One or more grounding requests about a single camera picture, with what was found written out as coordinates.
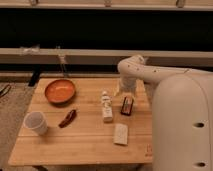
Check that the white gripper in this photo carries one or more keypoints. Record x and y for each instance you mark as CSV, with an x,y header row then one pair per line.
x,y
125,84

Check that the dark red pepper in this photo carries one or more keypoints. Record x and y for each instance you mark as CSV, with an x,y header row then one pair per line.
x,y
68,119

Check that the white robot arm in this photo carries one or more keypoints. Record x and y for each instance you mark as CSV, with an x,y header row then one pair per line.
x,y
182,113

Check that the orange ceramic bowl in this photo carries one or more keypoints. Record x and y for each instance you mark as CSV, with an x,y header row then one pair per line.
x,y
60,91

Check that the white squeeze bottle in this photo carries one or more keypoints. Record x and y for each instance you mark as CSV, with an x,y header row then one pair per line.
x,y
106,107

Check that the dark snack packet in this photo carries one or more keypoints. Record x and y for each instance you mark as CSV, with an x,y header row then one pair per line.
x,y
127,106

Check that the wooden table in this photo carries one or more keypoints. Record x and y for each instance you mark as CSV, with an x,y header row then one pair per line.
x,y
87,139

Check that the white paper cup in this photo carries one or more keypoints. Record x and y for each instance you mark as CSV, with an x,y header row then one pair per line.
x,y
36,122

